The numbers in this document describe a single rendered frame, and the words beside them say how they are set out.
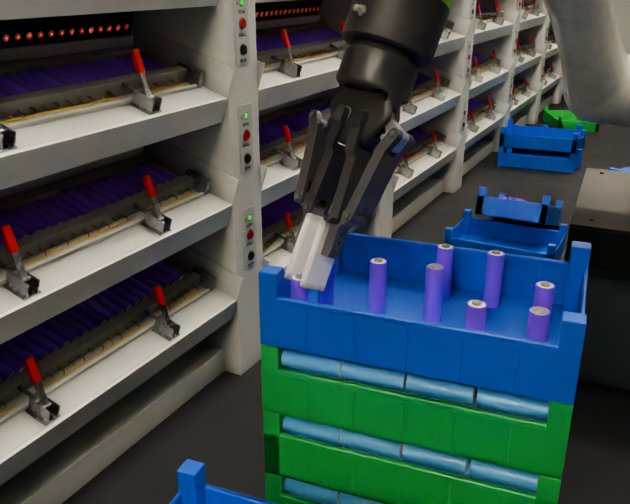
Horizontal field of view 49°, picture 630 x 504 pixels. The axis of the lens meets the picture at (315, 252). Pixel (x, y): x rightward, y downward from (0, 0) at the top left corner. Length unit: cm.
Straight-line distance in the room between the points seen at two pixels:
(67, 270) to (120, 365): 21
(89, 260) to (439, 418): 57
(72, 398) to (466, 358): 63
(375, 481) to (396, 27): 45
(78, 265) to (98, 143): 17
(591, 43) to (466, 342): 75
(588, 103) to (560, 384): 83
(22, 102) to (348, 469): 61
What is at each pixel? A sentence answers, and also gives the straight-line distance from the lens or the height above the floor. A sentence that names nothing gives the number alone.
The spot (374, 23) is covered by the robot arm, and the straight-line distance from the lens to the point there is 67.
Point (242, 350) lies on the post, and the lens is 140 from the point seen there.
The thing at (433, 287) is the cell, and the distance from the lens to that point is 73.
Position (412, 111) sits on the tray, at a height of 37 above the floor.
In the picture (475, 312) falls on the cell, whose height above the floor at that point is 46.
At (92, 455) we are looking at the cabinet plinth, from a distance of 120.
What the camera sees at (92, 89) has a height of 59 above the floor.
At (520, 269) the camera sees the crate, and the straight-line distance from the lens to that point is 82.
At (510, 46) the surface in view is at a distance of 319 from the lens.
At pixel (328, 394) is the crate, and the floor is 36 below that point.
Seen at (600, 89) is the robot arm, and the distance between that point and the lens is 137.
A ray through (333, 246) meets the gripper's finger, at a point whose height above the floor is 50.
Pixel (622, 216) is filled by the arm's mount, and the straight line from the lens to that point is 133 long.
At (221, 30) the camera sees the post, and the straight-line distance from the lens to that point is 122.
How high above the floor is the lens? 75
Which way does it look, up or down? 22 degrees down
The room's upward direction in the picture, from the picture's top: straight up
